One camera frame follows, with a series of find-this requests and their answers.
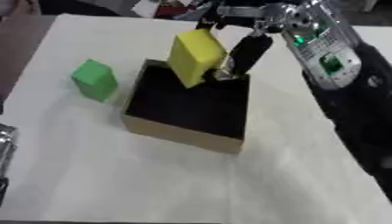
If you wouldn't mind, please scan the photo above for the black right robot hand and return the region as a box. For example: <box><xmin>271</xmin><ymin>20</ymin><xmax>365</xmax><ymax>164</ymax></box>
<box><xmin>194</xmin><ymin>0</ymin><xmax>288</xmax><ymax>81</ymax></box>

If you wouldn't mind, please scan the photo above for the yellow rectangular block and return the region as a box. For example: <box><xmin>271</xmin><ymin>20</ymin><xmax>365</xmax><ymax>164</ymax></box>
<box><xmin>165</xmin><ymin>28</ymin><xmax>230</xmax><ymax>89</ymax></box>

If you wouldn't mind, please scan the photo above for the cardboard box with black inside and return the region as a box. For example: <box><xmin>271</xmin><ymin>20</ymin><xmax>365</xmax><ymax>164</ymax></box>
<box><xmin>119</xmin><ymin>58</ymin><xmax>253</xmax><ymax>155</ymax></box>

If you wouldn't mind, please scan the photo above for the red and white object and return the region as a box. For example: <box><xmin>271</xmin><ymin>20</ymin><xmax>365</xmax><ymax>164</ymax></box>
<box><xmin>129</xmin><ymin>0</ymin><xmax>206</xmax><ymax>21</ymax></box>

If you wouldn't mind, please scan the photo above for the green rectangular block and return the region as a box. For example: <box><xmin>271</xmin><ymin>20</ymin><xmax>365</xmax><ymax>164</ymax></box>
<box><xmin>70</xmin><ymin>59</ymin><xmax>122</xmax><ymax>103</ymax></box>

